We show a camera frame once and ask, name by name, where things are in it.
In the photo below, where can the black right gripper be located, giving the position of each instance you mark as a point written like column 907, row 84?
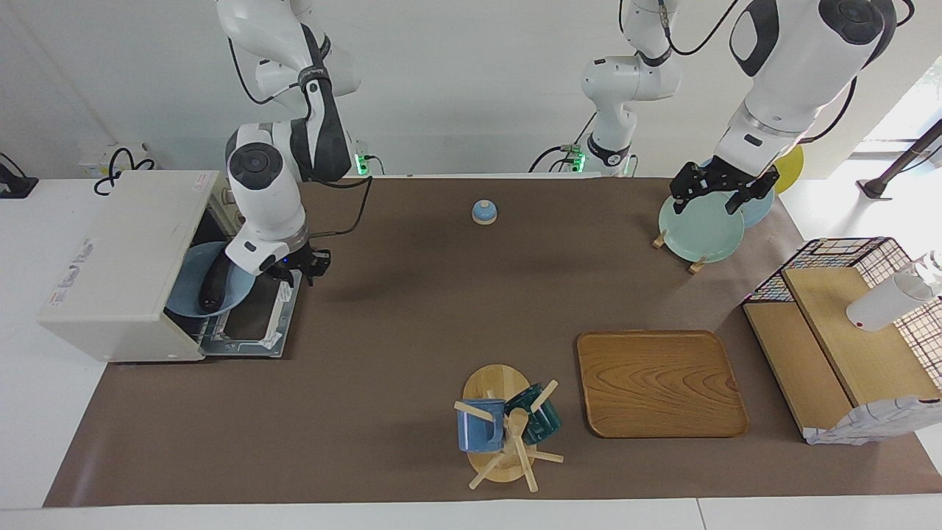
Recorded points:
column 302, row 259

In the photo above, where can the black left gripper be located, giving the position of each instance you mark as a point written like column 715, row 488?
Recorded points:
column 717, row 180

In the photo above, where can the dark purple eggplant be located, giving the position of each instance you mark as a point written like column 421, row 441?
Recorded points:
column 213, row 287

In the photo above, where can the light blue serving plate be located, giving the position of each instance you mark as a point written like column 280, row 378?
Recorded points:
column 184, row 287

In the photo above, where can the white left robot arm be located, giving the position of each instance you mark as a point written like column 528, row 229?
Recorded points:
column 795, row 73

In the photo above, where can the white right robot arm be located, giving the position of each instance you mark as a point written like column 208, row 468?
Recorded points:
column 257, row 184

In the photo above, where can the cream toaster oven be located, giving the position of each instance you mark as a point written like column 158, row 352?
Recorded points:
column 118, row 258

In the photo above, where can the mint green plate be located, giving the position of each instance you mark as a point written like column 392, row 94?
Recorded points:
column 699, row 232

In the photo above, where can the light blue racked plate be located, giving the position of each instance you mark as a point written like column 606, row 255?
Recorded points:
column 758, row 210

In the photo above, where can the wooden plate rack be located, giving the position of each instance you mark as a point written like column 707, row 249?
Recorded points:
column 697, row 265

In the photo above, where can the yellow plate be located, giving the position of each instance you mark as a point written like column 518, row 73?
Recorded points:
column 791, row 165

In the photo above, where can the brown table mat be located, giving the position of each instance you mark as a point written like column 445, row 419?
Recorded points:
column 405, row 331

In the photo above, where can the wooden step shelf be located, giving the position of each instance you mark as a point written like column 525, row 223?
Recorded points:
column 846, row 324

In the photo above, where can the wooden tray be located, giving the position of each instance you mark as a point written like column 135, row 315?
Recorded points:
column 662, row 383

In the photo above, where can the black stand leg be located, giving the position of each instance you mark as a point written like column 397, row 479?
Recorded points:
column 901, row 158

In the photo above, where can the white cup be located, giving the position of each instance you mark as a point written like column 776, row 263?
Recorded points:
column 887, row 302

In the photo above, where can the wooden mug tree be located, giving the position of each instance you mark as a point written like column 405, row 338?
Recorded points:
column 493, row 383

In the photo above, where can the blue mug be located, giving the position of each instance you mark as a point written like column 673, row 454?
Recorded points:
column 478, row 430

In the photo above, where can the dark green mug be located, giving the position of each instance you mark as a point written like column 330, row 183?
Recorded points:
column 541, row 419

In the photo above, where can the white patterned cloth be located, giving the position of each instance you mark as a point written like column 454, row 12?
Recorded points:
column 876, row 419

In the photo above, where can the black clamp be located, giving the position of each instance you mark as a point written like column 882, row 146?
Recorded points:
column 15, row 184

